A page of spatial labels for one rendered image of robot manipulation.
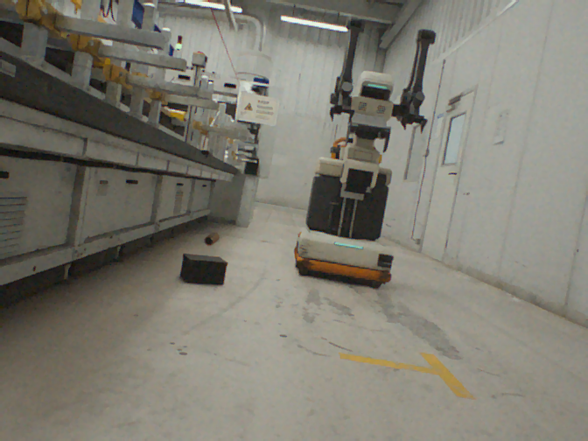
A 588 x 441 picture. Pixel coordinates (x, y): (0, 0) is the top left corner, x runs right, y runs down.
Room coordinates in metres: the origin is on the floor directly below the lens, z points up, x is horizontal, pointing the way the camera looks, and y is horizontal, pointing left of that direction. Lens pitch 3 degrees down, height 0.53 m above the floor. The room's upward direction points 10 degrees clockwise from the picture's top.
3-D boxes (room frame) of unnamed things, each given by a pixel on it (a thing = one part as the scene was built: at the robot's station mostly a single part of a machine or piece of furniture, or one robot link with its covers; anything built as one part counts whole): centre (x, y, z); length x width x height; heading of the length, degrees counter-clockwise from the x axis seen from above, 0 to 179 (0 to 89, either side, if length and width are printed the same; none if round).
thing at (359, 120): (3.13, -0.40, 0.99); 0.28 x 0.16 x 0.22; 92
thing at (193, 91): (1.61, 0.59, 0.80); 0.43 x 0.03 x 0.04; 92
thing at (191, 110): (2.81, 0.67, 0.93); 0.05 x 0.05 x 0.45; 2
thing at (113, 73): (1.59, 0.63, 0.81); 0.14 x 0.06 x 0.05; 2
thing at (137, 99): (1.82, 0.64, 0.88); 0.04 x 0.04 x 0.48; 2
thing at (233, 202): (6.19, 1.32, 0.95); 1.65 x 0.70 x 1.90; 92
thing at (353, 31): (2.95, -0.19, 1.40); 0.11 x 0.06 x 0.43; 92
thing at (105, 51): (1.36, 0.58, 0.83); 0.43 x 0.03 x 0.04; 92
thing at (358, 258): (3.42, -0.40, 0.16); 0.67 x 0.64 x 0.25; 2
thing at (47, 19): (1.09, 0.62, 0.82); 0.14 x 0.06 x 0.05; 2
